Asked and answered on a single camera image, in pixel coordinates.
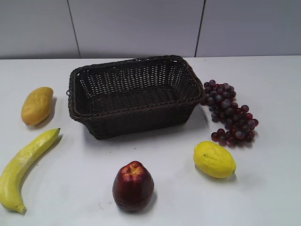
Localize yellow lemon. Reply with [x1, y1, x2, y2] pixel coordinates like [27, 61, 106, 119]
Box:
[193, 141, 236, 178]

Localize yellow banana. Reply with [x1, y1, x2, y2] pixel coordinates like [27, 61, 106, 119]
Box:
[0, 128, 61, 215]

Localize red apple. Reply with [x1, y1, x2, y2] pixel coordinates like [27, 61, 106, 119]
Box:
[112, 161, 154, 212]

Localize purple grape bunch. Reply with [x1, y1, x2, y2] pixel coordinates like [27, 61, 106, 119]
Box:
[201, 80, 259, 146]

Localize black wicker basket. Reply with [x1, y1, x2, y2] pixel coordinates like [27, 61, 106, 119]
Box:
[67, 55, 205, 139]

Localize yellow mango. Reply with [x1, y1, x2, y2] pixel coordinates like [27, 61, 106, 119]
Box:
[21, 87, 54, 126]

